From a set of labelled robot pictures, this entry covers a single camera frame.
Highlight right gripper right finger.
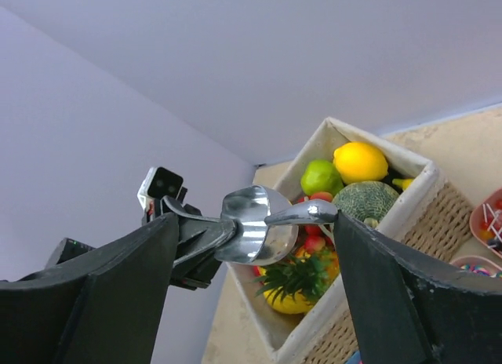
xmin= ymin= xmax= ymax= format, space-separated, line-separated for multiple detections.
xmin=334 ymin=213 xmax=501 ymax=363

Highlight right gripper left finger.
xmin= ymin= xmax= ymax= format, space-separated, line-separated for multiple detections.
xmin=1 ymin=213 xmax=178 ymax=363

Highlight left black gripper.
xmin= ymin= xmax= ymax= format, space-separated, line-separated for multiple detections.
xmin=46 ymin=197 xmax=236 ymax=290

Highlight silver metal scoop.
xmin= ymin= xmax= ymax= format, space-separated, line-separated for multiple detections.
xmin=214 ymin=185 xmax=338 ymax=266

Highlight blue tray star candies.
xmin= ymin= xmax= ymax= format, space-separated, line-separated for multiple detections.
xmin=345 ymin=351 xmax=362 ymax=364

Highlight pink tray swirl lollipops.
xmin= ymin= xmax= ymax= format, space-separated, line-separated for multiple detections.
xmin=450 ymin=256 xmax=501 ymax=278

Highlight wicker basket with liner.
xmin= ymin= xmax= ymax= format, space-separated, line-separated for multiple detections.
xmin=230 ymin=118 xmax=500 ymax=363

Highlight toy pineapple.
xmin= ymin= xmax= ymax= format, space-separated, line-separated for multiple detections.
xmin=255 ymin=249 xmax=340 ymax=315

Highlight green cantaloupe melon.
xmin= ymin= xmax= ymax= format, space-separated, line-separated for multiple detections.
xmin=332 ymin=181 xmax=400 ymax=228

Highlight pink tray of lollipops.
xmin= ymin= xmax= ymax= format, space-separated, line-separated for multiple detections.
xmin=469 ymin=188 xmax=501 ymax=257

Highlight green lime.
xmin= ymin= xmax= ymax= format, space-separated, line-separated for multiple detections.
xmin=300 ymin=159 xmax=344 ymax=196

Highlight yellow lemon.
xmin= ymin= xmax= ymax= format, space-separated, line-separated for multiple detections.
xmin=333 ymin=142 xmax=389 ymax=184

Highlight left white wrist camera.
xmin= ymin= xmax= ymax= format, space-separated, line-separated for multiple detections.
xmin=136 ymin=166 xmax=187 ymax=225

